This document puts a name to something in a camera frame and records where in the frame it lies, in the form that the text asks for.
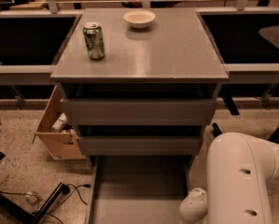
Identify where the grey top drawer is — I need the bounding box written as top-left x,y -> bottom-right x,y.
61,99 -> 216,126

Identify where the grey middle drawer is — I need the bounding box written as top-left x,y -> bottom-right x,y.
77,136 -> 202,156

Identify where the grey drawer cabinet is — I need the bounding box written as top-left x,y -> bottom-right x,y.
49,7 -> 230,180

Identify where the black stand base left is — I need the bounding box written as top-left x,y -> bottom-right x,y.
0,182 -> 71,224

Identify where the grey drawer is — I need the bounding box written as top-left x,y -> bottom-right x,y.
61,99 -> 216,126
84,156 -> 190,224
77,136 -> 202,156

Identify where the wooden box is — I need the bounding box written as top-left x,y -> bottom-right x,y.
35,88 -> 84,160

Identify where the black cable on floor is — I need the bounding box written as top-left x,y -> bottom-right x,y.
0,184 -> 91,224

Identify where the grey bottom drawer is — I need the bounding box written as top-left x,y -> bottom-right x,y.
84,156 -> 190,224

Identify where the white ceramic bowl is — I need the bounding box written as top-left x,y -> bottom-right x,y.
123,9 -> 156,29

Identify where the green soda can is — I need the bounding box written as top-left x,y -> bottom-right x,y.
83,22 -> 105,60

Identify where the white bottle in box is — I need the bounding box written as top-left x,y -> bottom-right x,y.
51,113 -> 67,133

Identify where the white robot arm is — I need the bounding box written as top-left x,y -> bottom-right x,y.
179,133 -> 279,224

